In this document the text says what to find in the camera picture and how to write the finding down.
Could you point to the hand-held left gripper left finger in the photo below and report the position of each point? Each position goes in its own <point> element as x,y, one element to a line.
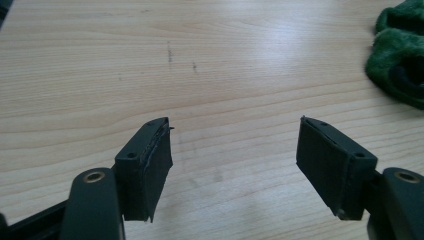
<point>143,173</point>

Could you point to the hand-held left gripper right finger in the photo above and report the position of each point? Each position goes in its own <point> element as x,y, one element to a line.
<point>333,166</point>

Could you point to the green fuzzy cloth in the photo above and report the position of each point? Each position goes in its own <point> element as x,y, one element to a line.
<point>398,56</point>

